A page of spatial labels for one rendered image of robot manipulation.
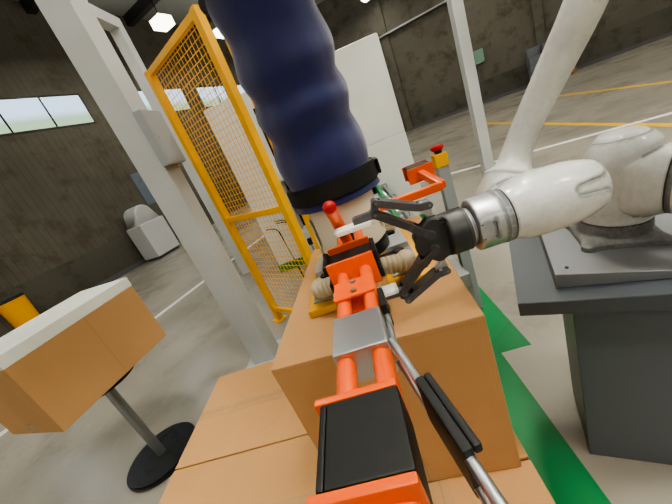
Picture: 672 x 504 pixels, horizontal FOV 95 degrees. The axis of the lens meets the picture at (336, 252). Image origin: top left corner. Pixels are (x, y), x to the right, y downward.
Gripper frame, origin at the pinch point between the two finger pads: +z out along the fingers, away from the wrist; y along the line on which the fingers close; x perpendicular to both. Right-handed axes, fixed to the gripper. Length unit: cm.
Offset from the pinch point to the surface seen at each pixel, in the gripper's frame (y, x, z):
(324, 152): -19.0, 15.6, -1.2
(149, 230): 29, 731, 554
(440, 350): 18.2, -5.7, -9.2
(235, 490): 53, 4, 53
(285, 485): 53, 2, 38
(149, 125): -61, 128, 89
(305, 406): 23.9, -3.8, 19.2
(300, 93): -30.7, 16.1, -0.9
